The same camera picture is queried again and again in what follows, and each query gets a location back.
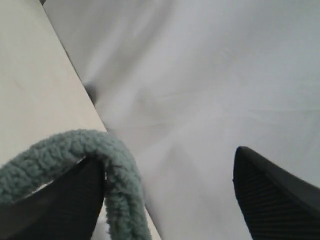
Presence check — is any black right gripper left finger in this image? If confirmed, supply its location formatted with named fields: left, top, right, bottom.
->
left=0, top=158, right=105, bottom=240

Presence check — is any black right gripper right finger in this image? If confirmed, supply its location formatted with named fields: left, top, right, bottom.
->
left=233, top=146, right=320, bottom=240

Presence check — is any green knitted scarf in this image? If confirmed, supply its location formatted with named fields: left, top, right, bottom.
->
left=0, top=129, right=152, bottom=240

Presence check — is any white backdrop curtain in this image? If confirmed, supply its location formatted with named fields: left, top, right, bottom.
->
left=43, top=0, right=320, bottom=240

